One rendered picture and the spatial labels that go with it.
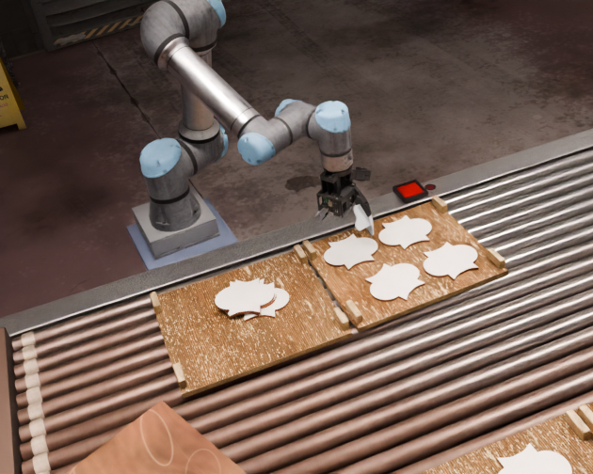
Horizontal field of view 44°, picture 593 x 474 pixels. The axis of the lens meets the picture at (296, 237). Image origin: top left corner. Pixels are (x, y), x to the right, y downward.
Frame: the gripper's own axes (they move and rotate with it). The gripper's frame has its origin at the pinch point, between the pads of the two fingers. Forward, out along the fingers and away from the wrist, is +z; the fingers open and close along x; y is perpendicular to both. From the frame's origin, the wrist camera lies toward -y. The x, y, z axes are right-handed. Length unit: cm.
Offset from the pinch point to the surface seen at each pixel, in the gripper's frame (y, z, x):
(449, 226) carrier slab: -20.4, 7.9, 18.6
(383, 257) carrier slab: -1.3, 7.9, 9.1
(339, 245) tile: 0.5, 7.1, -3.1
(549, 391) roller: 20, 9, 60
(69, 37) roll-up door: -221, 95, -400
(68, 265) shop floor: -25, 102, -183
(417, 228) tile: -15.1, 7.1, 11.8
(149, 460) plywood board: 79, -3, 5
